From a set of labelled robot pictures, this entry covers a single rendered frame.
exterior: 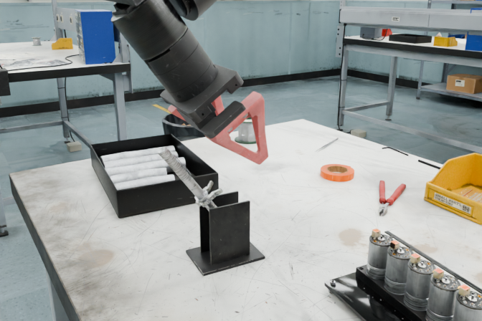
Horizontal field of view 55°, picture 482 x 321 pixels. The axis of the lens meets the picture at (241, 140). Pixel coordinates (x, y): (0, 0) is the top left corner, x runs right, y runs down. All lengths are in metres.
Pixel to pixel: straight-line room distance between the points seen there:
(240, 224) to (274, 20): 5.28
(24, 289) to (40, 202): 1.22
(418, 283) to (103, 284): 0.33
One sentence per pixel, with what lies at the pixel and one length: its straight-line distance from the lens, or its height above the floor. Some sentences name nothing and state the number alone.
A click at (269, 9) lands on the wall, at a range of 5.72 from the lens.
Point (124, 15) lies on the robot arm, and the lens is 0.45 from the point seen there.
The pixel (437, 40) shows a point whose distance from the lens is 3.24.
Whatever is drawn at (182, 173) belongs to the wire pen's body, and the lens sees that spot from 0.51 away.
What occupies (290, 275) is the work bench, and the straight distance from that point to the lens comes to 0.56.
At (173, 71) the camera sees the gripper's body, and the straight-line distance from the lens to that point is 0.46.
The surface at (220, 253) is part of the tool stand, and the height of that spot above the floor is 0.77.
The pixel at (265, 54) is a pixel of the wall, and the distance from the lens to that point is 5.73.
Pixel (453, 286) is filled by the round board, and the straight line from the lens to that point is 0.47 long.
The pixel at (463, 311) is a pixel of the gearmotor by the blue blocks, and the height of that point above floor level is 0.81.
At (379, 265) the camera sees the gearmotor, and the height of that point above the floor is 0.79.
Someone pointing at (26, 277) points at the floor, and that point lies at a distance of 2.07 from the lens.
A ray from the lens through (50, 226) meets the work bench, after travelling 0.71.
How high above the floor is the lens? 1.06
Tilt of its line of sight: 18 degrees down
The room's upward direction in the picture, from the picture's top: straight up
